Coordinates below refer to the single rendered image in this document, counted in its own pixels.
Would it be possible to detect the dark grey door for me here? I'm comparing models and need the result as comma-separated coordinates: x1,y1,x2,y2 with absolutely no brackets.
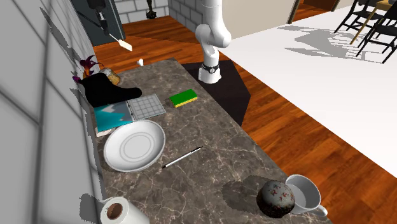
70,0,127,47

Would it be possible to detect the brown round bread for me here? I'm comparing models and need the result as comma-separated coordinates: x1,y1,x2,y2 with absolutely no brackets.
99,67,122,86

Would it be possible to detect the black boot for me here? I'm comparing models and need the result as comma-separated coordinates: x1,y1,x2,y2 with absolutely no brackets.
83,73,143,108

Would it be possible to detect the white paper roll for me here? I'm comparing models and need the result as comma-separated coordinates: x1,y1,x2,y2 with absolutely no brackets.
99,195,150,224

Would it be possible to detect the dark floral ball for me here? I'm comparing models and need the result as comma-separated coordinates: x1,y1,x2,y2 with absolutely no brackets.
256,179,296,219

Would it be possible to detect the grey grid binder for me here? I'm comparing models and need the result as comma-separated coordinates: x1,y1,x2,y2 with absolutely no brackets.
126,94,167,122

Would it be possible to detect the dark robot stand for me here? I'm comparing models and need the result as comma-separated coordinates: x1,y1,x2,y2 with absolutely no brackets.
181,59,251,127

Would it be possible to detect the white mug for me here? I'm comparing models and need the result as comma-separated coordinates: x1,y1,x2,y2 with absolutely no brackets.
285,174,328,217

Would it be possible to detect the wooden dining table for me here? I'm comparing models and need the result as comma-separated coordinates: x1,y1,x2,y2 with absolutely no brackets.
349,0,397,46

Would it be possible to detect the black chair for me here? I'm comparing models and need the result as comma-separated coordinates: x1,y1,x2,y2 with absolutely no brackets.
333,0,379,35
356,8,397,64

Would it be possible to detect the green and yellow sponge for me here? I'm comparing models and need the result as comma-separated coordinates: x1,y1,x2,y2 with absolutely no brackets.
169,88,199,108

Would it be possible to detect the purple and orange flower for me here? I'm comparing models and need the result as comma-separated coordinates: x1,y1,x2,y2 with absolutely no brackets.
73,55,104,85

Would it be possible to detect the white plate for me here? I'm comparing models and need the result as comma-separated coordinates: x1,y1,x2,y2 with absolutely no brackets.
103,119,166,173

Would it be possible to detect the teal book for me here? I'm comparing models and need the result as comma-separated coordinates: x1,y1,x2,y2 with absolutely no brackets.
94,101,135,137

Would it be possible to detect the black figure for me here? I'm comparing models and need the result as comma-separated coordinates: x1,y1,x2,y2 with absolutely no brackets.
146,0,157,20

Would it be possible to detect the black and silver pen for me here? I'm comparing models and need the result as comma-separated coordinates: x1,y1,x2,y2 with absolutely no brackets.
161,146,204,169

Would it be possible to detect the cream spatula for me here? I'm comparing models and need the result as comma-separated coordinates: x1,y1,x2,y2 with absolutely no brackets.
108,32,134,52

